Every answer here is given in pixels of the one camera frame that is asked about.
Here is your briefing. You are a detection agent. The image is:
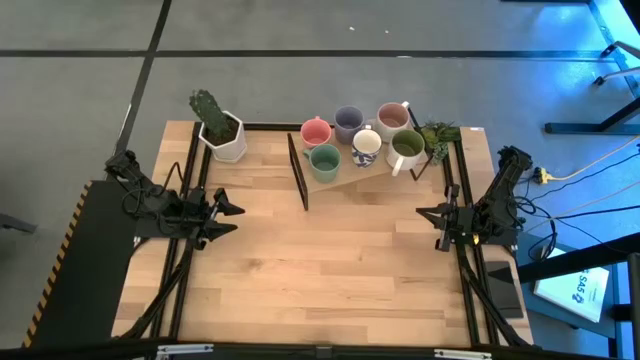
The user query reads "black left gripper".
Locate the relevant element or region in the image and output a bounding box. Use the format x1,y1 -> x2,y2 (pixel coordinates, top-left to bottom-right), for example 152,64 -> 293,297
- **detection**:
182,187 -> 246,251

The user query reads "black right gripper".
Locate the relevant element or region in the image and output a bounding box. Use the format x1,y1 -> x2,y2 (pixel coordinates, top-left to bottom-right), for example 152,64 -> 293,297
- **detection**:
416,183 -> 476,252

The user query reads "white mug with black lettering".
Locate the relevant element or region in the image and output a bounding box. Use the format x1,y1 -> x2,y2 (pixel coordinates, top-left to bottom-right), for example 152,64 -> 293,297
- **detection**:
384,128 -> 426,178

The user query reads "blue white floral mug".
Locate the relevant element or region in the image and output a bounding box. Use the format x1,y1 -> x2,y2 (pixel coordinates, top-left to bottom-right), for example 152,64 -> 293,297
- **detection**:
351,124 -> 384,169

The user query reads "white ribbed mug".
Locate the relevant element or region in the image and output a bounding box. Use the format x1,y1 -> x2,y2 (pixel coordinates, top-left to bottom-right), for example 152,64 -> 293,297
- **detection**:
374,101 -> 414,143

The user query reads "green mug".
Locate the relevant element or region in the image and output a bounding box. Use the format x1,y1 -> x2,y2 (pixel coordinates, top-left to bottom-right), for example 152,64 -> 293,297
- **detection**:
302,143 -> 343,184

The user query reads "pink mug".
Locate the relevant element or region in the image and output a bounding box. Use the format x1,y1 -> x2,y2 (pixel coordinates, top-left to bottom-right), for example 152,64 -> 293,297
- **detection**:
299,116 -> 333,150

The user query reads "lavender grey mug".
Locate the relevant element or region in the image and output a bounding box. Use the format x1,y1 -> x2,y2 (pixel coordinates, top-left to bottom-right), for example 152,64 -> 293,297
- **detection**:
333,104 -> 374,146

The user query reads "green succulent in dark pot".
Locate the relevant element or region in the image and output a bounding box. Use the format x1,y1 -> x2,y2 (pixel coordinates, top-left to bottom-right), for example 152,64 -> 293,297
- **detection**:
418,119 -> 462,165

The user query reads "cactus in white pot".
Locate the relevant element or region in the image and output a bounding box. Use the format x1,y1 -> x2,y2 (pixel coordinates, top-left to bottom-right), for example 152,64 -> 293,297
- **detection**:
188,88 -> 249,165

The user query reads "black tablet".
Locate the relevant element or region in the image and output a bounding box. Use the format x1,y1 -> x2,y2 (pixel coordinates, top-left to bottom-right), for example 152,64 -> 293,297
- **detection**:
483,260 -> 525,320

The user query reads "black desk beam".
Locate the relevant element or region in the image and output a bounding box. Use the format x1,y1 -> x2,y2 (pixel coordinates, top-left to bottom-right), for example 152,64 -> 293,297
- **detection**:
517,231 -> 640,285

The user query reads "black platform with hazard stripes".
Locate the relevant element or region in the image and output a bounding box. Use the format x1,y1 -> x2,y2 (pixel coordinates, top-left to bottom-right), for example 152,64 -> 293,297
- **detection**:
22,179 -> 141,350

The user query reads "white printed sign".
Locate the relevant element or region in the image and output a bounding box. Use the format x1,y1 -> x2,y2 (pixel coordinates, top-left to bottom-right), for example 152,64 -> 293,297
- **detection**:
531,247 -> 612,325

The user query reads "black furniture base bar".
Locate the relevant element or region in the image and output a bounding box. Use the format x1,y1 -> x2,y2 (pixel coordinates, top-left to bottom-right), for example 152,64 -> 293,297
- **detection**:
543,94 -> 640,136

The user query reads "black rig crossbar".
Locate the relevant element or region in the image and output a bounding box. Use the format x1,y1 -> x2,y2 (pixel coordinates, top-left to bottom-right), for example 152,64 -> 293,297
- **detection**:
0,338 -> 640,360

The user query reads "grey furniture leg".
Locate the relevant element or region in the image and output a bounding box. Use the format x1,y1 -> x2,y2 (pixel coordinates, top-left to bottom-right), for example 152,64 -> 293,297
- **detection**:
0,213 -> 38,235

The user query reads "chair base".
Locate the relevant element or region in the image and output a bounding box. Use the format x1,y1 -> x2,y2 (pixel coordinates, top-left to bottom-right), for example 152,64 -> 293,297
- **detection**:
593,40 -> 640,87

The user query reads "wooden shelf with black frame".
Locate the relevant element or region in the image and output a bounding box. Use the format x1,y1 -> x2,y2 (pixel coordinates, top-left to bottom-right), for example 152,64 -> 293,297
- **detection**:
286,105 -> 442,212

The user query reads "black aluminium rig frame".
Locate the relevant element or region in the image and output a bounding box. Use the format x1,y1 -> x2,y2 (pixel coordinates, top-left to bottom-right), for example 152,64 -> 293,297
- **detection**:
117,121 -> 534,351

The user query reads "yellow power cable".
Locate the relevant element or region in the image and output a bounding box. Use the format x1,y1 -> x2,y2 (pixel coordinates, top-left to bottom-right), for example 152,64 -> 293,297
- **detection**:
547,141 -> 640,182

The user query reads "silver metal bracket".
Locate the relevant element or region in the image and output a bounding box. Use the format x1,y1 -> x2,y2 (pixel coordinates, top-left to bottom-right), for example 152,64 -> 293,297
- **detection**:
155,342 -> 215,360
433,348 -> 494,360

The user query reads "black floor cable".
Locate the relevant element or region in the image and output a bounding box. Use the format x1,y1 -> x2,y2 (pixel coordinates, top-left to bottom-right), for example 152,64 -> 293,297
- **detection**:
529,152 -> 640,199
514,197 -> 640,264

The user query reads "black upright post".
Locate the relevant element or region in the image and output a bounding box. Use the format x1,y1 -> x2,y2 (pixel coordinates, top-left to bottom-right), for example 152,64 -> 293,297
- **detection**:
627,252 -> 640,360

